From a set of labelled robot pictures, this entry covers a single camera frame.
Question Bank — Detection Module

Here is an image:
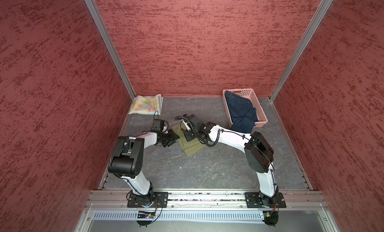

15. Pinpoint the olive green skirt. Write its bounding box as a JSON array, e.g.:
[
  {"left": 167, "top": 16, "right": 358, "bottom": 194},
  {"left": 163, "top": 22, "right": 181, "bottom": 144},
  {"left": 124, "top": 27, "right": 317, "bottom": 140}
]
[{"left": 172, "top": 125, "right": 206, "bottom": 157}]

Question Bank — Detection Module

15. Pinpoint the floral pastel skirt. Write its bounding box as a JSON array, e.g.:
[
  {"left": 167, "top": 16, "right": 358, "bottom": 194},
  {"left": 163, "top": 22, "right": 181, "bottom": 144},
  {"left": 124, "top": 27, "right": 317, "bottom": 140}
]
[{"left": 129, "top": 94, "right": 164, "bottom": 115}]

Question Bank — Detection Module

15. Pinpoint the blue denim skirt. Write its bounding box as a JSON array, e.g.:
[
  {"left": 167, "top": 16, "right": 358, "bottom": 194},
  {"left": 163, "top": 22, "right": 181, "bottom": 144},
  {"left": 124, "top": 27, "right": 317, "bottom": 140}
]
[{"left": 225, "top": 90, "right": 259, "bottom": 134}]

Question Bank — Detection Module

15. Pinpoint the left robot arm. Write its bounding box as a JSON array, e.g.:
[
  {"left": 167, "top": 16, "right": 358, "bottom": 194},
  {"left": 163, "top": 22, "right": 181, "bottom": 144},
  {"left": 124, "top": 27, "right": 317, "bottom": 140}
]
[{"left": 107, "top": 130, "right": 180, "bottom": 208}]

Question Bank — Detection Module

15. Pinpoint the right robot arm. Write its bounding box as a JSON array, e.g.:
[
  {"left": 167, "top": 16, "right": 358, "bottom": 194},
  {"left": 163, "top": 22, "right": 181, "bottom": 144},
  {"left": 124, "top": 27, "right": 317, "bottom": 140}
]
[{"left": 175, "top": 114, "right": 279, "bottom": 208}]

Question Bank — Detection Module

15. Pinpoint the pink plastic basket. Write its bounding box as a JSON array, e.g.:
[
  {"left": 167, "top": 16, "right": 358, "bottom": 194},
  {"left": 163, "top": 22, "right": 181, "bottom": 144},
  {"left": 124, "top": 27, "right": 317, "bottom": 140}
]
[{"left": 222, "top": 88, "right": 268, "bottom": 128}]

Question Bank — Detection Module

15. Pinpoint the left circuit board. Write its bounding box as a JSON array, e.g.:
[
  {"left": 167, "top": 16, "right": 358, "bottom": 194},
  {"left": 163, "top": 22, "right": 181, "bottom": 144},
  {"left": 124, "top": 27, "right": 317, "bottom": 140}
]
[{"left": 137, "top": 211, "right": 157, "bottom": 220}]

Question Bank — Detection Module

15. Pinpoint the circuit board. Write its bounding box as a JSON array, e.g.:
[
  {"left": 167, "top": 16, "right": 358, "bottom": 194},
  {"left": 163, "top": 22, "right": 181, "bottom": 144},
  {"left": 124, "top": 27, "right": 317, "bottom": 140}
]
[
  {"left": 137, "top": 211, "right": 157, "bottom": 220},
  {"left": 263, "top": 211, "right": 279, "bottom": 220}
]

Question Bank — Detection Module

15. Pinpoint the right circuit board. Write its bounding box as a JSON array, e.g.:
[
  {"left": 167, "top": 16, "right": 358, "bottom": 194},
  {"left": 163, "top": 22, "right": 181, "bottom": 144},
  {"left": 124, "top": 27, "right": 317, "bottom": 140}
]
[{"left": 263, "top": 211, "right": 279, "bottom": 220}]

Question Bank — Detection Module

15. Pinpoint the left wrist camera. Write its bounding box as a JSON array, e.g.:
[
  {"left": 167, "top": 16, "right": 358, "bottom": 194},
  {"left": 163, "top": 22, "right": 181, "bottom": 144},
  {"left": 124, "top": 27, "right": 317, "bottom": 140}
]
[{"left": 151, "top": 119, "right": 169, "bottom": 133}]

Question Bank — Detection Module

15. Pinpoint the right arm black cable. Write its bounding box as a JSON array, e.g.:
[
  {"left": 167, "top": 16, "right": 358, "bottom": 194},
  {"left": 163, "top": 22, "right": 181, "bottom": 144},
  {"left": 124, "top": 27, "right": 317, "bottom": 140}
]
[{"left": 173, "top": 114, "right": 250, "bottom": 148}]

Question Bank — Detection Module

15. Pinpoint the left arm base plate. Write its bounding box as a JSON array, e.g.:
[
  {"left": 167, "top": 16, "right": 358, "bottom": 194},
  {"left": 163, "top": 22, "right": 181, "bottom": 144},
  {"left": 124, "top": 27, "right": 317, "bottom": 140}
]
[{"left": 127, "top": 192, "right": 169, "bottom": 209}]

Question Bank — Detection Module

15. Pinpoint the aluminium front rail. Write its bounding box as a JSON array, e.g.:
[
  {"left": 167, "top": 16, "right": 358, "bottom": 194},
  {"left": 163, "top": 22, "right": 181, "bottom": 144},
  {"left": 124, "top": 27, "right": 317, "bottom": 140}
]
[{"left": 85, "top": 189, "right": 329, "bottom": 211}]

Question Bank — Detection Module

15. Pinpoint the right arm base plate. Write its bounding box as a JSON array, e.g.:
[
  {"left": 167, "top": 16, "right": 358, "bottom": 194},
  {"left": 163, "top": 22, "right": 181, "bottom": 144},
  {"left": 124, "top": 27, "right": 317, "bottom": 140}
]
[{"left": 245, "top": 192, "right": 287, "bottom": 209}]

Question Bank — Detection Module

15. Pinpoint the left corner aluminium post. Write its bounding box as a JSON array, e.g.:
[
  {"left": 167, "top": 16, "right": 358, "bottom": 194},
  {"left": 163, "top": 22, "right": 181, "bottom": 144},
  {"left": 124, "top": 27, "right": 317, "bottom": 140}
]
[{"left": 84, "top": 0, "right": 136, "bottom": 99}]

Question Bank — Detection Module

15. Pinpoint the corner aluminium post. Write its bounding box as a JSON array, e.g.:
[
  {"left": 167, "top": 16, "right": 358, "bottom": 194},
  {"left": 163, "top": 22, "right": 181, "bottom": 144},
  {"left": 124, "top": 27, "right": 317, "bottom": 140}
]
[
  {"left": 269, "top": 0, "right": 334, "bottom": 103},
  {"left": 84, "top": 0, "right": 136, "bottom": 99}
]

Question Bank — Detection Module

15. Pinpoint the right corner aluminium post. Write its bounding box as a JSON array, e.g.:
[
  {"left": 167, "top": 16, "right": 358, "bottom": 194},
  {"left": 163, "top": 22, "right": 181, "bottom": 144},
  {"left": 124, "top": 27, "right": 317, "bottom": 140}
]
[{"left": 269, "top": 0, "right": 334, "bottom": 103}]

